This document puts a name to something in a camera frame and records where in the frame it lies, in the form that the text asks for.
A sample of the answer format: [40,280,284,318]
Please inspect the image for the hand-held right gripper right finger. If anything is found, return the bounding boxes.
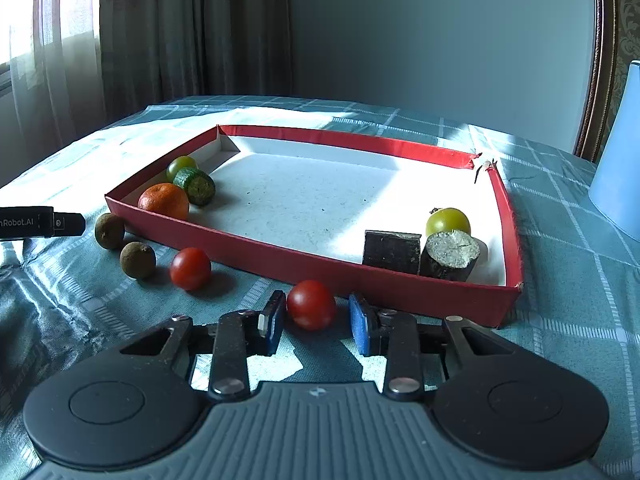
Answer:
[348,292,521,402]

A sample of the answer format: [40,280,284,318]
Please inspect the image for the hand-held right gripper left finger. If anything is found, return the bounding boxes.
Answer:
[117,290,287,402]

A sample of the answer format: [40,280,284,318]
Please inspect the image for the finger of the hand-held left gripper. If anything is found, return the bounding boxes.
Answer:
[53,212,85,237]

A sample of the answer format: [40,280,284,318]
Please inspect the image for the brown longan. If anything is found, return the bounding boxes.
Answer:
[94,213,126,251]
[119,241,157,280]

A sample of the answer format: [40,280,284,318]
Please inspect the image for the red cherry tomato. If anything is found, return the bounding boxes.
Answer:
[169,247,212,291]
[286,280,337,331]

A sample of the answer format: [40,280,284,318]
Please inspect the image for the dark sugarcane piece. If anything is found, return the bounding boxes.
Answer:
[362,230,422,275]
[419,230,482,282]

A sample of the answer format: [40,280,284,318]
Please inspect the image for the orange tangerine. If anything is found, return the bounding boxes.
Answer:
[137,183,191,222]

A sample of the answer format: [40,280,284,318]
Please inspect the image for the red cardboard box tray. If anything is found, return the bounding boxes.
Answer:
[104,124,526,330]

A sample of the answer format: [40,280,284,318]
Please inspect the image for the green tomato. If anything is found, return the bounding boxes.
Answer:
[426,207,472,239]
[166,155,199,184]

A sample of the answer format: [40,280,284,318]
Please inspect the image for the green cucumber piece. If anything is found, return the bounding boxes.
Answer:
[173,168,216,207]

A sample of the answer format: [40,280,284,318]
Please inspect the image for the sheer white curtain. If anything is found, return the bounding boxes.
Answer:
[0,0,106,188]

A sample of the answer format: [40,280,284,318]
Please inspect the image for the teal checked tablecloth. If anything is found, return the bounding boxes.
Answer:
[0,94,640,480]

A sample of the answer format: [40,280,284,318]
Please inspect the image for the brown patterned curtain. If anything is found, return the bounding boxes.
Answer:
[97,0,293,126]

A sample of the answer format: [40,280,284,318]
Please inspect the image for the blue electric kettle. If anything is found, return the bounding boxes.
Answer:
[588,60,640,243]

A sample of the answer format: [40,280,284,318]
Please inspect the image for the dark wooden wall moulding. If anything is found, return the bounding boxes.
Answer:
[572,0,621,163]

